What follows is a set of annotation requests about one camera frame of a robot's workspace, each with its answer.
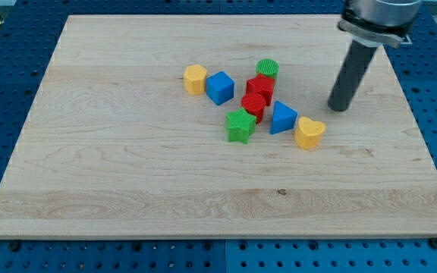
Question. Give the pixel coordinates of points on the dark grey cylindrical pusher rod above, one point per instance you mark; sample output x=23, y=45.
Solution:
x=350, y=76

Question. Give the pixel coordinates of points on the red star block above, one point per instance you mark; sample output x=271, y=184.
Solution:
x=262, y=85

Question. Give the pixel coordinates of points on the blue cube block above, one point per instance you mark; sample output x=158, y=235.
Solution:
x=220, y=88

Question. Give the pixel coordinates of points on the light wooden board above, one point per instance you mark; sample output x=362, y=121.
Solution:
x=115, y=148

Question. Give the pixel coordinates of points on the yellow hexagon block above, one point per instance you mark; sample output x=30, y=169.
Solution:
x=195, y=79

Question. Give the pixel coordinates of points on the blue triangle block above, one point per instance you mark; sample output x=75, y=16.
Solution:
x=283, y=118

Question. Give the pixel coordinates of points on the green star block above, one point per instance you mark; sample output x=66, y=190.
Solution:
x=240, y=125

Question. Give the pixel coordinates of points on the green cylinder block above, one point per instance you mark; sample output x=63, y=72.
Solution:
x=267, y=67

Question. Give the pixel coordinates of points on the yellow heart block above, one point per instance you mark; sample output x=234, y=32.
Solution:
x=309, y=133

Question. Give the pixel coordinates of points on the red cylinder block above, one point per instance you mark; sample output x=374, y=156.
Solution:
x=254, y=104

